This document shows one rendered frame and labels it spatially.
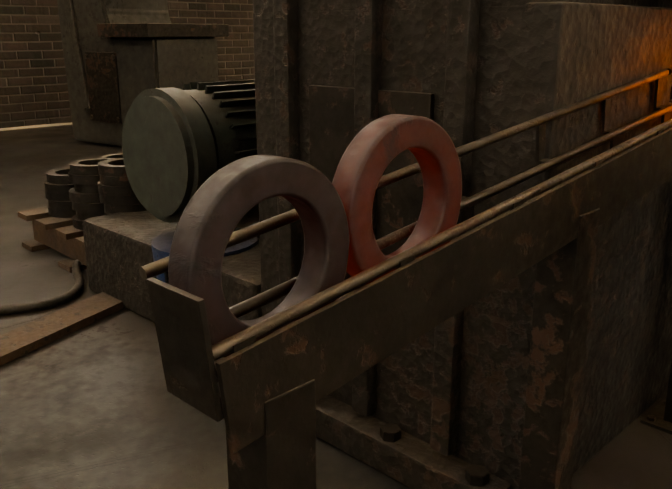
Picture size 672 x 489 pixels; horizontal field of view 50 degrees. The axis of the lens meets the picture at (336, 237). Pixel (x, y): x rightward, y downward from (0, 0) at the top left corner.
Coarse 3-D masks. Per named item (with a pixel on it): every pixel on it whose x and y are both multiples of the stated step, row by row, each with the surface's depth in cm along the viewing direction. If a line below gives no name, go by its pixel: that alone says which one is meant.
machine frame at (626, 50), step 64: (256, 0) 148; (320, 0) 136; (384, 0) 125; (448, 0) 113; (512, 0) 108; (576, 0) 116; (640, 0) 133; (256, 64) 152; (320, 64) 139; (384, 64) 128; (448, 64) 115; (512, 64) 110; (576, 64) 109; (640, 64) 126; (256, 128) 156; (320, 128) 141; (448, 128) 117; (576, 128) 113; (640, 128) 131; (384, 192) 132; (512, 192) 114; (640, 256) 143; (448, 320) 125; (512, 320) 119; (640, 320) 150; (384, 384) 144; (448, 384) 128; (512, 384) 122; (640, 384) 157; (384, 448) 138; (448, 448) 131; (512, 448) 124; (576, 448) 138
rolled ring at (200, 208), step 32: (256, 160) 60; (288, 160) 61; (224, 192) 57; (256, 192) 59; (288, 192) 62; (320, 192) 64; (192, 224) 56; (224, 224) 57; (320, 224) 66; (192, 256) 56; (320, 256) 67; (192, 288) 56; (320, 288) 67; (224, 320) 59; (256, 320) 65
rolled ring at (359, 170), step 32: (384, 128) 70; (416, 128) 72; (352, 160) 69; (384, 160) 70; (448, 160) 77; (352, 192) 68; (448, 192) 78; (352, 224) 68; (416, 224) 81; (448, 224) 80; (352, 256) 70; (384, 256) 73
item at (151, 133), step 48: (144, 96) 200; (192, 96) 200; (240, 96) 209; (144, 144) 205; (192, 144) 191; (240, 144) 202; (144, 192) 210; (192, 192) 196; (96, 240) 228; (144, 240) 209; (96, 288) 234; (144, 288) 212; (240, 288) 177
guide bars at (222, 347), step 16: (656, 128) 112; (624, 144) 104; (592, 160) 98; (560, 176) 92; (528, 192) 87; (496, 208) 83; (512, 208) 85; (464, 224) 79; (480, 224) 81; (432, 240) 75; (448, 240) 77; (400, 256) 72; (416, 256) 73; (368, 272) 68; (384, 272) 70; (336, 288) 66; (352, 288) 67; (304, 304) 63; (320, 304) 64; (272, 320) 61; (288, 320) 62; (240, 336) 58; (256, 336) 59; (224, 352) 57
